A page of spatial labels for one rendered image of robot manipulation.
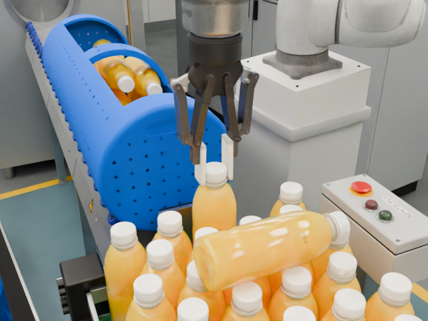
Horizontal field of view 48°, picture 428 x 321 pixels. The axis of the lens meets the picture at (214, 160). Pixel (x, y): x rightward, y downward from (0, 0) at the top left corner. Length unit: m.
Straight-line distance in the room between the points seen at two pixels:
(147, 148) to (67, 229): 1.86
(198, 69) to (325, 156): 0.91
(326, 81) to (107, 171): 0.74
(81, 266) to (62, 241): 1.77
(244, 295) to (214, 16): 0.36
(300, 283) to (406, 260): 0.23
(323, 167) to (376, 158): 1.20
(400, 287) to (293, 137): 0.77
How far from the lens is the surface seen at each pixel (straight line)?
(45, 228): 2.80
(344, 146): 1.58
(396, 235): 0.83
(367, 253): 0.88
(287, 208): 0.81
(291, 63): 1.46
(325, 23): 1.41
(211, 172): 0.75
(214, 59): 0.66
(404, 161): 2.95
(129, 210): 0.98
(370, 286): 0.98
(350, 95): 1.52
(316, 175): 1.55
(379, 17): 1.36
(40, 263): 2.56
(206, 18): 0.64
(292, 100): 1.37
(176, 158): 0.96
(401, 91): 2.67
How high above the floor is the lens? 1.57
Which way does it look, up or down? 28 degrees down
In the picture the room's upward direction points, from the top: straight up
